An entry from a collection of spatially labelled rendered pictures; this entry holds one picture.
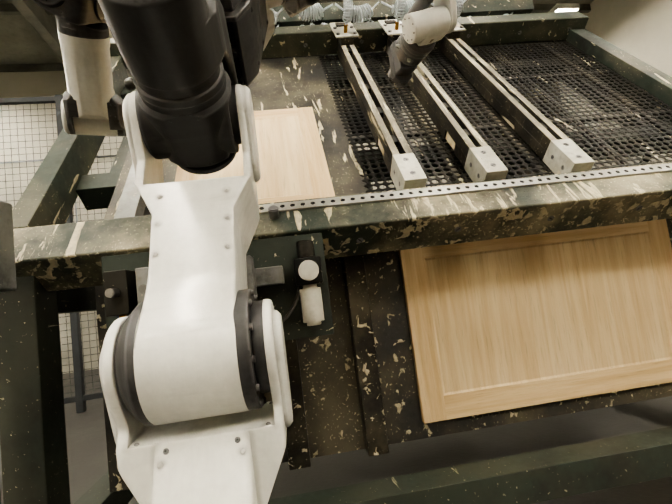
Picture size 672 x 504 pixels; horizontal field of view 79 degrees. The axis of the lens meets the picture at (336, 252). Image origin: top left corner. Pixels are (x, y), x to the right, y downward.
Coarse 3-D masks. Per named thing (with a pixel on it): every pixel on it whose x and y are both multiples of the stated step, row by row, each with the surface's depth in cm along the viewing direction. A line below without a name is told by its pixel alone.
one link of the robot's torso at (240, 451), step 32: (288, 384) 49; (128, 416) 45; (224, 416) 50; (256, 416) 49; (288, 416) 48; (128, 448) 44; (160, 448) 44; (192, 448) 44; (224, 448) 44; (256, 448) 45; (128, 480) 44; (160, 480) 43; (192, 480) 43; (224, 480) 43; (256, 480) 45
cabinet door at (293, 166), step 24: (264, 120) 140; (288, 120) 140; (312, 120) 140; (240, 144) 129; (264, 144) 129; (288, 144) 129; (312, 144) 129; (240, 168) 120; (264, 168) 120; (288, 168) 120; (312, 168) 119; (264, 192) 112; (288, 192) 112; (312, 192) 111
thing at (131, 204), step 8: (128, 176) 113; (128, 184) 110; (128, 192) 108; (136, 192) 108; (120, 200) 106; (128, 200) 106; (136, 200) 106; (120, 208) 103; (128, 208) 103; (136, 208) 103; (144, 208) 109; (120, 216) 101; (128, 216) 101
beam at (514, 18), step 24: (360, 24) 186; (480, 24) 188; (504, 24) 190; (528, 24) 192; (552, 24) 193; (576, 24) 195; (288, 48) 182; (312, 48) 184; (336, 48) 185; (360, 48) 187; (384, 48) 189
